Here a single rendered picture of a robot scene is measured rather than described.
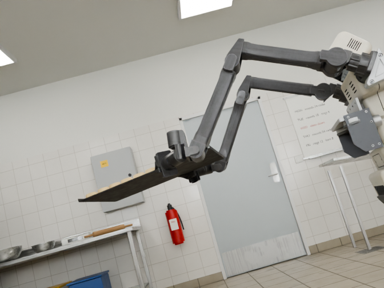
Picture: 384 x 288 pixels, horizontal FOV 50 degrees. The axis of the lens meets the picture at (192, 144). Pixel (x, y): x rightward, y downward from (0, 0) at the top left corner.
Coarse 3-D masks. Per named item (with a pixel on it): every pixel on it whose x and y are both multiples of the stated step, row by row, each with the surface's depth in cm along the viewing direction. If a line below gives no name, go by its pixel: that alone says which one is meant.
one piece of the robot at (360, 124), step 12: (348, 108) 180; (360, 108) 162; (348, 120) 161; (360, 120) 160; (372, 120) 159; (348, 132) 182; (360, 132) 159; (372, 132) 158; (348, 144) 184; (360, 144) 159; (372, 144) 158; (360, 156) 182
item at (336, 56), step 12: (240, 48) 160; (252, 48) 160; (264, 48) 160; (276, 48) 159; (336, 48) 152; (240, 60) 166; (264, 60) 161; (276, 60) 159; (288, 60) 157; (300, 60) 156; (312, 60) 155; (324, 60) 152; (336, 60) 151; (324, 72) 159
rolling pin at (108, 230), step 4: (132, 224) 469; (108, 228) 455; (112, 228) 456; (116, 228) 457; (120, 228) 459; (124, 228) 462; (96, 232) 446; (100, 232) 448; (104, 232) 450; (108, 232) 452; (84, 236) 442; (88, 236) 443; (96, 236) 446
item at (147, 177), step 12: (216, 156) 188; (180, 168) 183; (192, 168) 196; (132, 180) 169; (144, 180) 179; (156, 180) 192; (168, 180) 205; (108, 192) 176; (120, 192) 187; (132, 192) 200
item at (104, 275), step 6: (108, 270) 478; (90, 276) 457; (96, 276) 437; (102, 276) 447; (108, 276) 474; (72, 282) 436; (78, 282) 435; (84, 282) 436; (90, 282) 436; (96, 282) 436; (102, 282) 438; (108, 282) 465
